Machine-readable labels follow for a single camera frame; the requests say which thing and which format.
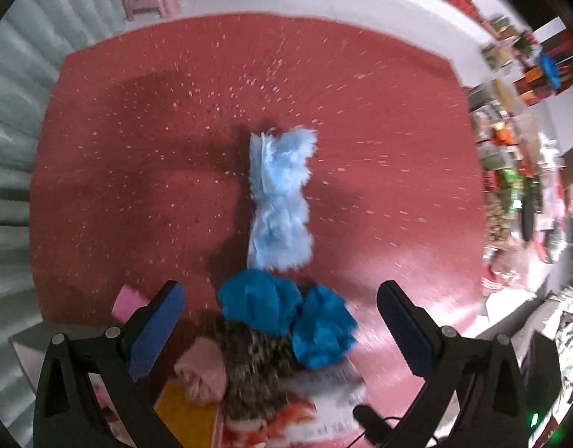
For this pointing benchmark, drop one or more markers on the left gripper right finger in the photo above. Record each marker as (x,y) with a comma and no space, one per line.
(413,330)

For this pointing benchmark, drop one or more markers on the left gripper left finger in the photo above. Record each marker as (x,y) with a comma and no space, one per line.
(147,330)

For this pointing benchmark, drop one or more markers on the pink knitted scrunchie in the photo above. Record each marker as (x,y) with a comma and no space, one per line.
(201,369)

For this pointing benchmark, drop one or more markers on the leopard print cloth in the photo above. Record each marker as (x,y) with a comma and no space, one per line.
(256,364)

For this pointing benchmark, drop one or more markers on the light blue fluffy cloth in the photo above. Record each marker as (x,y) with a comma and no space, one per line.
(279,237)

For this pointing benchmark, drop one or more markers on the white open storage box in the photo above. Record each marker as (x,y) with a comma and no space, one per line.
(31,344)

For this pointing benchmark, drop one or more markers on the white red printed carton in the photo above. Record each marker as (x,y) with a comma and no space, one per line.
(319,409)

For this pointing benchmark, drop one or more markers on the red speckled table cloth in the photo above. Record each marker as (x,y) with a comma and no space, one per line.
(194,149)

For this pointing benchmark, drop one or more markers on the cluttered goods on shelf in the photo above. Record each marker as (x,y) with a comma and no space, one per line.
(523,172)

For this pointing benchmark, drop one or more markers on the grey pleated curtain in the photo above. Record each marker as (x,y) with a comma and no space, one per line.
(35,38)

